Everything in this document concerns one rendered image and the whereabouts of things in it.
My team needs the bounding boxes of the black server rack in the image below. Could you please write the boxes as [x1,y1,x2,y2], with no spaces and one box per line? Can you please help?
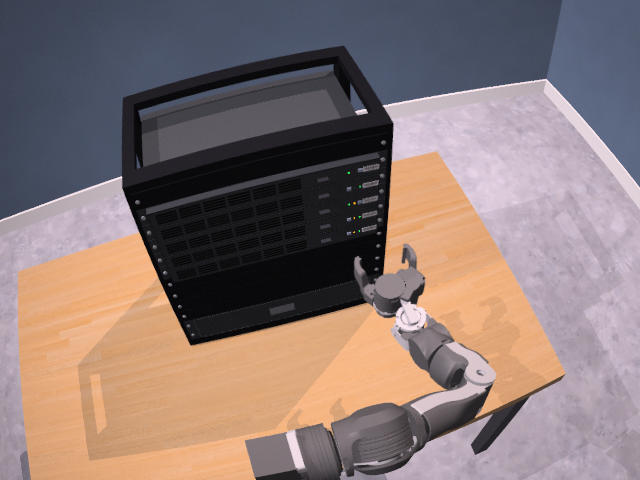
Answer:
[122,46,394,345]

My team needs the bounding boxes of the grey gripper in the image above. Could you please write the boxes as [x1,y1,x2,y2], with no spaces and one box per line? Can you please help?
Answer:
[354,243,426,326]

